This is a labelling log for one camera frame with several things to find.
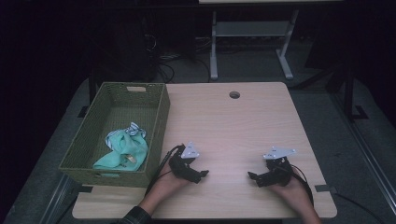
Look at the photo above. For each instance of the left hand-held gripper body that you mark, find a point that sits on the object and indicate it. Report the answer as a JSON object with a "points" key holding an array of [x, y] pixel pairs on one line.
{"points": [[182, 168]]}

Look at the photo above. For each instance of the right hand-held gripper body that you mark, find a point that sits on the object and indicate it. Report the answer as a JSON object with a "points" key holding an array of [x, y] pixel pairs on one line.
{"points": [[278, 174]]}

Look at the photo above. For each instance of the mint green baby garment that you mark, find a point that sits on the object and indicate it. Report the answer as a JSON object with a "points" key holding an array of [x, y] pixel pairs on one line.
{"points": [[127, 149]]}

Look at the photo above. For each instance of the green woven basket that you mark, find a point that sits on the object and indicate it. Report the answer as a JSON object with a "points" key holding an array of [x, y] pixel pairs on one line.
{"points": [[121, 105]]}

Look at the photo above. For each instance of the person's left hand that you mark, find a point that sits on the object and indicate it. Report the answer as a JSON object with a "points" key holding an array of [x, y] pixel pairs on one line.
{"points": [[165, 188]]}

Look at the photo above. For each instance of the person's right hand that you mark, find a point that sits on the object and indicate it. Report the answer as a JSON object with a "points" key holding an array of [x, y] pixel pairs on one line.
{"points": [[295, 194]]}

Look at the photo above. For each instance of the grey tape strip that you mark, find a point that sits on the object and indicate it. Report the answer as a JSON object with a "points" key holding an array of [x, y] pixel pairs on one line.
{"points": [[325, 188]]}

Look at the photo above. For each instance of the dark tape strip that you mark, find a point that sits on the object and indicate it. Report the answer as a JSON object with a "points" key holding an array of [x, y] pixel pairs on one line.
{"points": [[84, 188]]}

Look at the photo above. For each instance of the black floor tape mark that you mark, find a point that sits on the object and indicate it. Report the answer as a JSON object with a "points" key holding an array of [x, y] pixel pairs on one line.
{"points": [[82, 112], [361, 114]]}

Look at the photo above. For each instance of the white metal stand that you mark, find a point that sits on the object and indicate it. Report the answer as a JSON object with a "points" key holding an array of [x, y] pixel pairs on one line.
{"points": [[249, 29]]}

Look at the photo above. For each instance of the aluminium floor rail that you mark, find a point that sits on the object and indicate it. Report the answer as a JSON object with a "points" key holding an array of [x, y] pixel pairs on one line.
{"points": [[367, 155], [56, 199]]}

